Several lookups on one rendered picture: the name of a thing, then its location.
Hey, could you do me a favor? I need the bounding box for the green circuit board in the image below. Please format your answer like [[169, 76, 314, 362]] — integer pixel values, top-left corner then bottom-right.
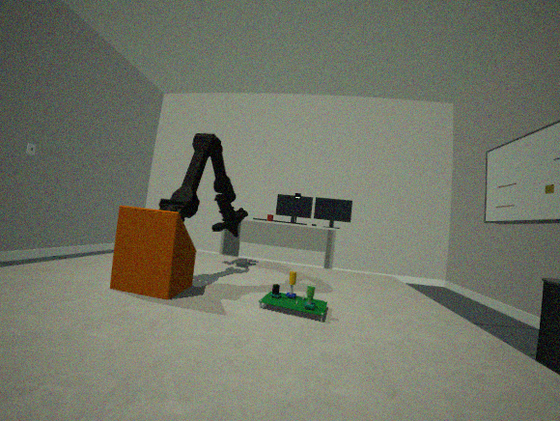
[[259, 271, 327, 323]]

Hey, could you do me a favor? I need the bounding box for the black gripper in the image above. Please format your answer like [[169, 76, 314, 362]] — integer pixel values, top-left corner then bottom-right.
[[212, 206, 238, 238]]

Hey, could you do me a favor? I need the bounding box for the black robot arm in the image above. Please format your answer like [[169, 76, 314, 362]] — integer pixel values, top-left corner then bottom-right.
[[159, 133, 245, 223]]

